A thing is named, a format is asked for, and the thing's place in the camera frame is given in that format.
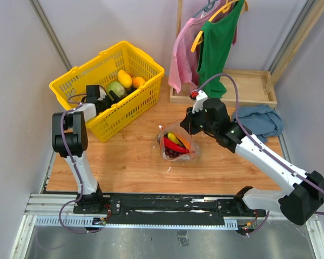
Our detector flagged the blue crumpled cloth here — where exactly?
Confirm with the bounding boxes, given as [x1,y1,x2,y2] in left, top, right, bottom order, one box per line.
[232,104,284,143]

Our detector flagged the yellow clothes hanger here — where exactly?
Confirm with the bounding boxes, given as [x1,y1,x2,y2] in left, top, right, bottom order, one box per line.
[191,0,249,53]

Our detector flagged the wooden clothes rack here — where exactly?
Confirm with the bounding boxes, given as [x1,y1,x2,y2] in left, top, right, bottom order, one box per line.
[169,0,324,109]

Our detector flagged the green tank top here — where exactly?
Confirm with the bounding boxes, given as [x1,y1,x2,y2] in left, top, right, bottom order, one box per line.
[197,1,245,86]

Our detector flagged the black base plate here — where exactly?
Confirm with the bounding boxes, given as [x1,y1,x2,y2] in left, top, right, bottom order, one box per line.
[73,193,268,227]

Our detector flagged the red toy chili pepper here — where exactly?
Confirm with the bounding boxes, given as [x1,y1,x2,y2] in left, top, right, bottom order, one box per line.
[164,137,190,154]

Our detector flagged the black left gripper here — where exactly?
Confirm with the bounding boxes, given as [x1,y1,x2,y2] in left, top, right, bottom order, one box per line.
[99,91,129,120]

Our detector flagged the orange toy fruit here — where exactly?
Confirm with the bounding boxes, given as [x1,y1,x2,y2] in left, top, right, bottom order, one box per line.
[132,77,146,89]

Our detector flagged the clear zip top bag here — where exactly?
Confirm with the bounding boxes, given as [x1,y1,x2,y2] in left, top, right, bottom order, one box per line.
[156,119,200,161]

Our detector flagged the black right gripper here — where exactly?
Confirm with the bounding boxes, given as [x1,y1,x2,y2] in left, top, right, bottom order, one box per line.
[180,104,218,135]

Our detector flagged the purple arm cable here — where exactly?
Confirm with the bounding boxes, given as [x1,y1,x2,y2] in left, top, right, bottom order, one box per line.
[58,93,106,234]
[194,73,324,238]

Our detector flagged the toy pork meat slab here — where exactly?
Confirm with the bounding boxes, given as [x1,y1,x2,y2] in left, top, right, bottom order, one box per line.
[178,137,192,151]

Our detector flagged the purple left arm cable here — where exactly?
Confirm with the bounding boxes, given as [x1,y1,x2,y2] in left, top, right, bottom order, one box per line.
[58,93,106,234]

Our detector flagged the pink shirt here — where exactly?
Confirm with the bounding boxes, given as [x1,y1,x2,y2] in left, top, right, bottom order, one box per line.
[168,18,206,93]

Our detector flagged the green toy cabbage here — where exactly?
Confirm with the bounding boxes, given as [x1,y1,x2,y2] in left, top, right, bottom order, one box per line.
[107,81,126,99]

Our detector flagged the grey clothes hanger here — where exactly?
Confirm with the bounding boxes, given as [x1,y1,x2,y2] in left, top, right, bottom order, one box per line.
[193,0,218,18]

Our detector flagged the dark purple toy grapes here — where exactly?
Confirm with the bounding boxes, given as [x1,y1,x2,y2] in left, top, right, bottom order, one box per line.
[165,148,181,159]

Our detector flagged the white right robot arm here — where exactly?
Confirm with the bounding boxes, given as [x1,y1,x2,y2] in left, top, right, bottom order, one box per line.
[180,90,324,226]

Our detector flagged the aluminium frame rail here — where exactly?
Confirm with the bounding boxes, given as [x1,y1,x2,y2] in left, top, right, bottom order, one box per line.
[24,188,316,233]

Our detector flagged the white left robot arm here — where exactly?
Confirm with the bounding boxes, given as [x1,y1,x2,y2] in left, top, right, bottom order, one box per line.
[51,85,113,214]

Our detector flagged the yellow toy mango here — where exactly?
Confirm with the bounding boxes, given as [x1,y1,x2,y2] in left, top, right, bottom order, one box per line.
[117,70,132,88]

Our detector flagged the yellow plastic shopping basket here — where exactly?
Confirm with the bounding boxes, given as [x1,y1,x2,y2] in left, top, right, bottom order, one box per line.
[49,40,165,142]

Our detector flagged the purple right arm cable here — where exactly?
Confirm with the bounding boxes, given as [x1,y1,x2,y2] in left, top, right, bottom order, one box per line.
[194,73,324,238]

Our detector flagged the yellow toy banana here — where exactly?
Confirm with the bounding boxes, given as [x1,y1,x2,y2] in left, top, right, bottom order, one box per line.
[167,132,182,145]

